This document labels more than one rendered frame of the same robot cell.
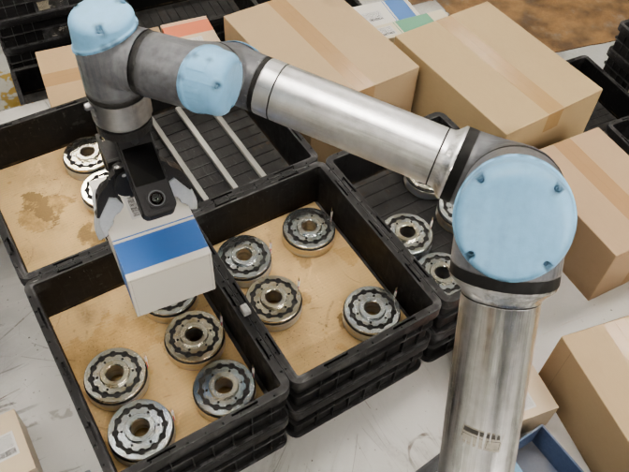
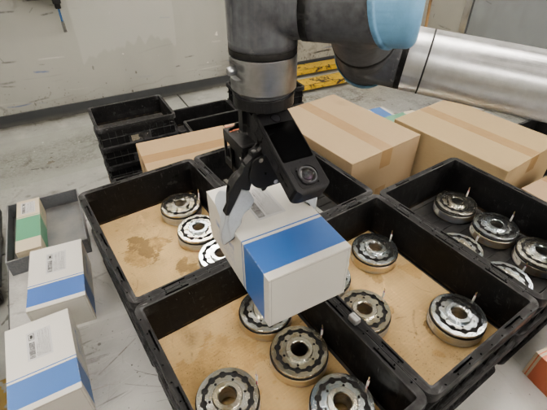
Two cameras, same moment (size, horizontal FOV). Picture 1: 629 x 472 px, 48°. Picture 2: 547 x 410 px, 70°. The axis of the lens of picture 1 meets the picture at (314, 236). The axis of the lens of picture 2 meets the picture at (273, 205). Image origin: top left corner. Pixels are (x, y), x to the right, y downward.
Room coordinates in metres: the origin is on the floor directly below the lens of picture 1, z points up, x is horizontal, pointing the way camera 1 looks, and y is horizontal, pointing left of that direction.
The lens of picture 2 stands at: (0.22, 0.24, 1.49)
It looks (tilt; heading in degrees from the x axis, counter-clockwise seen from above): 38 degrees down; 0
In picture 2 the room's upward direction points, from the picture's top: straight up
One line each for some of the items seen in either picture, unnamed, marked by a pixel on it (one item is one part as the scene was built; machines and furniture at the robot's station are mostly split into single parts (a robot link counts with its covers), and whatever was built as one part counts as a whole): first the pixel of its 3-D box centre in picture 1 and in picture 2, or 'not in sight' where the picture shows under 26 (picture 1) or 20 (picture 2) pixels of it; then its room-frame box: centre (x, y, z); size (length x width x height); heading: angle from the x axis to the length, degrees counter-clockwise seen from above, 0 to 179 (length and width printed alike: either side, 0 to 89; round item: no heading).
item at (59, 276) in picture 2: not in sight; (62, 284); (0.86, 0.76, 0.75); 0.20 x 0.12 x 0.09; 24
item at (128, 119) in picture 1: (118, 104); (260, 73); (0.66, 0.26, 1.33); 0.08 x 0.08 x 0.05
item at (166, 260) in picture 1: (152, 234); (273, 240); (0.64, 0.24, 1.10); 0.20 x 0.12 x 0.09; 29
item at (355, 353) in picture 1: (309, 262); (396, 273); (0.74, 0.01, 0.92); 0.40 x 0.30 x 0.02; 35
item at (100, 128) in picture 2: (51, 16); (139, 147); (2.18, 1.01, 0.37); 0.40 x 0.30 x 0.45; 119
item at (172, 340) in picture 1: (194, 335); (299, 351); (0.61, 0.20, 0.86); 0.10 x 0.10 x 0.01
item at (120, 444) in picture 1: (140, 429); not in sight; (0.44, 0.25, 0.86); 0.10 x 0.10 x 0.01
